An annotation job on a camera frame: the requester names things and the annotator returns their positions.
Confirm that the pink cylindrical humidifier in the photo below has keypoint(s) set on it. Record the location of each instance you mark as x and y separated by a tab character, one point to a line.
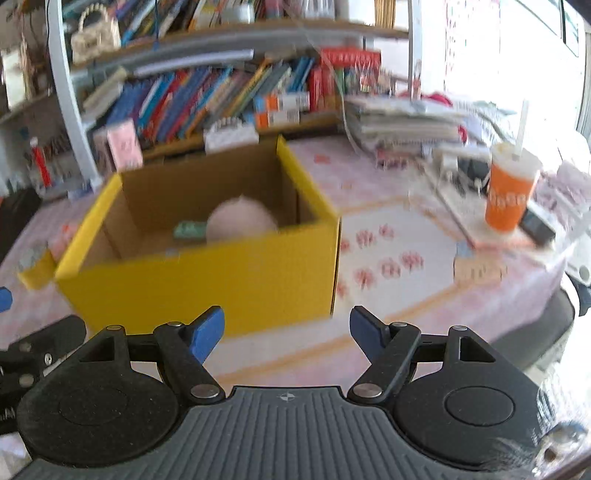
117	148

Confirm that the mint correction tape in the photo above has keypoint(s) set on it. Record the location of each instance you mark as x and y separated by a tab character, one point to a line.
190	230

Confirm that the pink checkered tablecloth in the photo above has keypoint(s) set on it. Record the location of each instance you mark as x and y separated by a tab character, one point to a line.
400	255

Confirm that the black smartphone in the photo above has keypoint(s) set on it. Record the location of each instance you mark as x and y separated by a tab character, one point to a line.
537	226

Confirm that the orange CoCo drink cup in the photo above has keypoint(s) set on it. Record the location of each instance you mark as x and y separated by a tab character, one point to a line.
514	173

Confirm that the black keyboard instrument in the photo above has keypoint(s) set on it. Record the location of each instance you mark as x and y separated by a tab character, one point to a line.
15	213

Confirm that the grey chair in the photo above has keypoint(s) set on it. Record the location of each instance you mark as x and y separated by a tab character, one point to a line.
524	346

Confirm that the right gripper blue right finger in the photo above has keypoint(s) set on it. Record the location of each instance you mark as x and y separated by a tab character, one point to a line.
389	349

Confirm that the row of colourful books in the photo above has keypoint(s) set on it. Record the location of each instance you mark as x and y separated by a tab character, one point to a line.
180	104

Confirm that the white bookshelf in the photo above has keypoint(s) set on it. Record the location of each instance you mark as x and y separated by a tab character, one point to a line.
222	42

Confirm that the stack of papers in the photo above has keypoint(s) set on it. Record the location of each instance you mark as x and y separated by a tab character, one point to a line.
378	122

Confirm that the red tassel ornament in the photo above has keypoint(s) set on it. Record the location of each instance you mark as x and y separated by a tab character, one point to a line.
40	162

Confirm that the yellow tape roll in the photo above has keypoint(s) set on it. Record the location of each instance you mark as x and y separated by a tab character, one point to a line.
36	267

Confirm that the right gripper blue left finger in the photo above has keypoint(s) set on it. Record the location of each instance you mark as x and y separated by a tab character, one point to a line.
183	350

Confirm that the yellow cardboard box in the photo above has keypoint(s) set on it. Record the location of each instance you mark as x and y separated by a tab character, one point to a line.
124	266

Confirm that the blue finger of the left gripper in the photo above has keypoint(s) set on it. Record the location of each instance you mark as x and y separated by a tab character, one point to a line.
6	299

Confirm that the white quilted handbag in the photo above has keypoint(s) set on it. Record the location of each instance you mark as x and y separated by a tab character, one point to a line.
229	133

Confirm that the pink plush pig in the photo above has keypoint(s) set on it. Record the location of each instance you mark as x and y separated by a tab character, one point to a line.
238	218

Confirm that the white power strip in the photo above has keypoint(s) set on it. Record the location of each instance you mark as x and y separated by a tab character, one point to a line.
471	161

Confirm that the cream quilted handbag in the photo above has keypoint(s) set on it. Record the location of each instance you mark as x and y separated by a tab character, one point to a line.
97	34

